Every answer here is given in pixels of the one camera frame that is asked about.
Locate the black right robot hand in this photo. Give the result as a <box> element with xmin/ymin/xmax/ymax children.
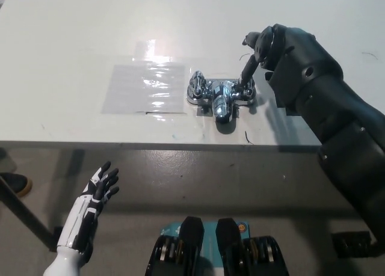
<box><xmin>239</xmin><ymin>23</ymin><xmax>345</xmax><ymax>109</ymax></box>

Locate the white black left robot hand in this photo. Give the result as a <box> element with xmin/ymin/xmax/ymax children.
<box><xmin>56</xmin><ymin>161</ymin><xmax>120</xmax><ymax>255</ymax></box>

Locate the chrome two-handle faucet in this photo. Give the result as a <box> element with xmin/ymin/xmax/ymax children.
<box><xmin>185</xmin><ymin>70</ymin><xmax>257</xmax><ymax>124</ymax></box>

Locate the black table leg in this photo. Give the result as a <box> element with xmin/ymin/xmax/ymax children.
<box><xmin>0</xmin><ymin>177</ymin><xmax>57</xmax><ymax>252</ymax></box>

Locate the black shoe tan sole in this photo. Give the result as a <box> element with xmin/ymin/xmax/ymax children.
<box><xmin>0</xmin><ymin>173</ymin><xmax>34</xmax><ymax>198</ymax></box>

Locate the clear plastic sheet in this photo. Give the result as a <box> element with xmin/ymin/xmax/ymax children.
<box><xmin>100</xmin><ymin>64</ymin><xmax>188</xmax><ymax>115</ymax></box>

